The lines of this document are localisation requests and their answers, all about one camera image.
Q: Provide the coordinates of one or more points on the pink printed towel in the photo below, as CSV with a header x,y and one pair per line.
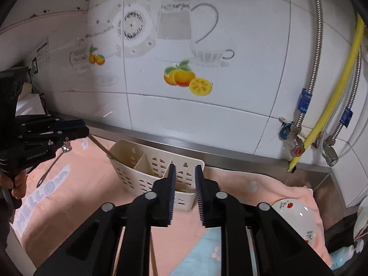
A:
x,y
86,195

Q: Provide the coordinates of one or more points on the white wall label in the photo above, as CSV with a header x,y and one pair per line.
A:
x,y
43,53

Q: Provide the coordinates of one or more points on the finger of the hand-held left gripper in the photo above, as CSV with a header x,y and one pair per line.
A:
x,y
69,124
75,134

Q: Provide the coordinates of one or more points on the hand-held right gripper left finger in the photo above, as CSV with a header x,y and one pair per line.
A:
x,y
171,195

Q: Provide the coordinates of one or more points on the plain metal valve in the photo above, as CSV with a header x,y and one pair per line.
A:
x,y
329,151

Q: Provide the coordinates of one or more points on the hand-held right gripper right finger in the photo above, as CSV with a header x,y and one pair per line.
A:
x,y
199,195

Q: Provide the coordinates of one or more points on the white kitchen appliance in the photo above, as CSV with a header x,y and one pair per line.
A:
x,y
30,102

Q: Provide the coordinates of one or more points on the white floral ceramic bowl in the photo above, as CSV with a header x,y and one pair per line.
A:
x,y
293,218

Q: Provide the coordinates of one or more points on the white rounded object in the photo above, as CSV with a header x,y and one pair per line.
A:
x,y
360,221

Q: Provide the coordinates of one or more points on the brown wooden chopstick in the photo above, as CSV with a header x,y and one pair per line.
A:
x,y
99,145

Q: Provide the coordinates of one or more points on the small metal spoon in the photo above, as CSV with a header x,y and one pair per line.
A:
x,y
66,148

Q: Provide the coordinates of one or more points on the pale blue plastic object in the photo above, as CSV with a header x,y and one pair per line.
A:
x,y
343,257

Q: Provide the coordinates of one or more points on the person's left hand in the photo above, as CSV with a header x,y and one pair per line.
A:
x,y
18,182

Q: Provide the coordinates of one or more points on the wall socket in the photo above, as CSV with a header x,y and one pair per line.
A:
x,y
35,65

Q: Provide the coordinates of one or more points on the cream plastic utensil holder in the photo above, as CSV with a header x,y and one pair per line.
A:
x,y
120,169

